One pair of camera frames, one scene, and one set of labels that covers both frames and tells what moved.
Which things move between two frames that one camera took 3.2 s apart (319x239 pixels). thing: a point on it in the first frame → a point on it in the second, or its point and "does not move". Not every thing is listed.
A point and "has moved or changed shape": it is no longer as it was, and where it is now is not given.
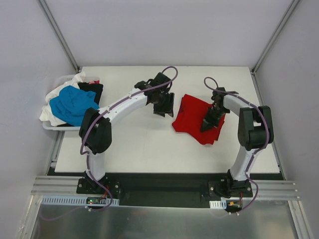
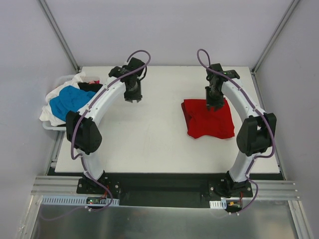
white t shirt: (46, 115) does not move
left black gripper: (162, 102) → (133, 96)
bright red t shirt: (191, 114) has moved or changed shape
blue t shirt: (72, 103) does not move
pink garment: (92, 82) does not move
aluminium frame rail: (268, 189) does not move
